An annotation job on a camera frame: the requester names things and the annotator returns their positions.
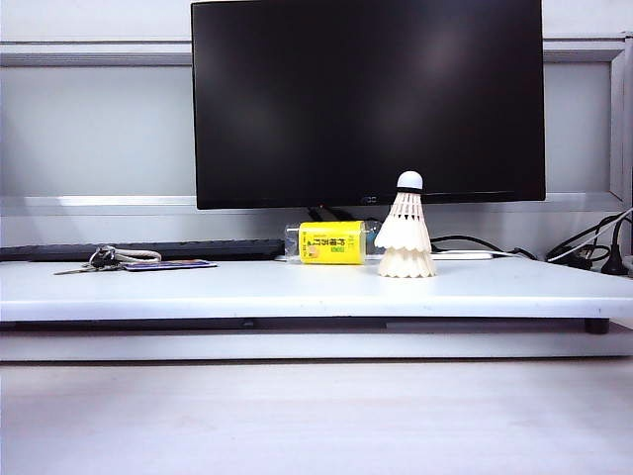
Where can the aluminium partition frame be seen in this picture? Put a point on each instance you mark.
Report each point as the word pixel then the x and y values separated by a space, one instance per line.
pixel 99 54

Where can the white feather shuttlecock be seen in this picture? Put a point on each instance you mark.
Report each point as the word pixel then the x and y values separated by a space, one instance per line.
pixel 408 263
pixel 403 222

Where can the black computer keyboard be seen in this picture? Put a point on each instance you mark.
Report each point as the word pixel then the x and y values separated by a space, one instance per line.
pixel 173 249

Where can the white desk riser board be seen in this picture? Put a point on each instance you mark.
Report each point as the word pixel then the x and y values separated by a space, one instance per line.
pixel 297 292

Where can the silver key bunch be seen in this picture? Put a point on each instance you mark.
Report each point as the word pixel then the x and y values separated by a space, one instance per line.
pixel 101 258

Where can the black computer monitor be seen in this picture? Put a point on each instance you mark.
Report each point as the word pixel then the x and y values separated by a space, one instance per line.
pixel 366 99

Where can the black riser foot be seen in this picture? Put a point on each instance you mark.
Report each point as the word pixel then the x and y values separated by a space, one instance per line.
pixel 597 326

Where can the white flat power adapter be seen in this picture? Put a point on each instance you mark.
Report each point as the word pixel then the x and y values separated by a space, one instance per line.
pixel 467 255

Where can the clear bottle with yellow label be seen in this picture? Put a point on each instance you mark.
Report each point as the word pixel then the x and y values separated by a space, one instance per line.
pixel 331 242

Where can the black power plug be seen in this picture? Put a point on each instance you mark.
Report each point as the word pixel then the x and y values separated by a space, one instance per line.
pixel 615 262

